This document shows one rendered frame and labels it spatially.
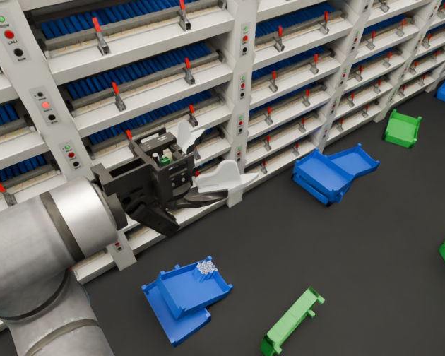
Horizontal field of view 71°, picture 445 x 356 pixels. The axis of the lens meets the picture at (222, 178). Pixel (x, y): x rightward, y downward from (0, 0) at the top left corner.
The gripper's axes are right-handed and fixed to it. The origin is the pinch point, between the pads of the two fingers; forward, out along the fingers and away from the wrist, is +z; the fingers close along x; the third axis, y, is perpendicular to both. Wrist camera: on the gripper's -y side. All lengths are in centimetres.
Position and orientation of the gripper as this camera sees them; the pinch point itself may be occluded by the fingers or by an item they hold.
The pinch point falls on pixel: (228, 155)
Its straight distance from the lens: 49.4
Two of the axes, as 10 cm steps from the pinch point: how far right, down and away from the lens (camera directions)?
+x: -6.2, -5.7, 5.4
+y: 0.3, -7.0, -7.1
